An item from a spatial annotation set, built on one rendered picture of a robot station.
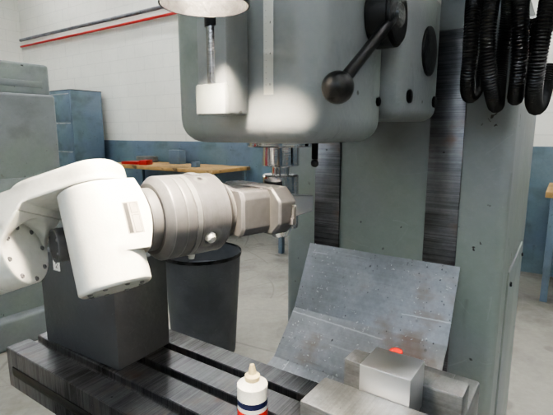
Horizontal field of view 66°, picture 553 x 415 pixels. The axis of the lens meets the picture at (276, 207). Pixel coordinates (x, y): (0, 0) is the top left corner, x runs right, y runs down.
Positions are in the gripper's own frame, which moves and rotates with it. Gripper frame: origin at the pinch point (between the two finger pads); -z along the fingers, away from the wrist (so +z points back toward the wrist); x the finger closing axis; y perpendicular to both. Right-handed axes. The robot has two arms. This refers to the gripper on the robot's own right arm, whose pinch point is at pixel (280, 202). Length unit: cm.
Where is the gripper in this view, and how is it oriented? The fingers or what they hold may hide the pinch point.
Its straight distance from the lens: 56.1
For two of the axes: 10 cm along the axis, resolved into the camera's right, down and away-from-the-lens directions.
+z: -7.4, 1.0, -6.6
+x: -6.7, -1.3, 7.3
